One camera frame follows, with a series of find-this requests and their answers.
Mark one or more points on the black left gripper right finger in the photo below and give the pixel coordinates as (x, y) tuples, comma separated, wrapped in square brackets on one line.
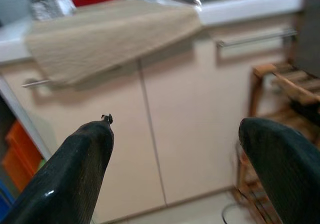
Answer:
[(287, 174)]

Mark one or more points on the orange box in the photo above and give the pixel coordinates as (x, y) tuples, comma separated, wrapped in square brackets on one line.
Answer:
[(21, 156)]

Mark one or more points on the grey fridge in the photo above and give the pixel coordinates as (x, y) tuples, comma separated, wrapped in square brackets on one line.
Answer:
[(308, 27)]

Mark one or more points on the blue box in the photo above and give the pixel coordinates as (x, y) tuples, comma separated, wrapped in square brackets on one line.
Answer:
[(4, 196)]

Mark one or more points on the beige kitchen counter cabinet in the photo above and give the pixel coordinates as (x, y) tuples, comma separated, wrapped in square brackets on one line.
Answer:
[(190, 114)]

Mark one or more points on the beige towel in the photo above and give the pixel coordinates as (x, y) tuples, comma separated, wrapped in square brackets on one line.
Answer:
[(107, 39)]

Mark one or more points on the silver foil package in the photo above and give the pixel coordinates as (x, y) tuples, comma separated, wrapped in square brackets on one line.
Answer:
[(51, 8)]

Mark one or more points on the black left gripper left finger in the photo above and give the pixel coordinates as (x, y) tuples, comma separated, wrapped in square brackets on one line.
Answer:
[(65, 174)]

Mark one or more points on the wooden slatted rack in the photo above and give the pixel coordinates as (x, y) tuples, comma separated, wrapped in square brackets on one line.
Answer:
[(292, 84)]

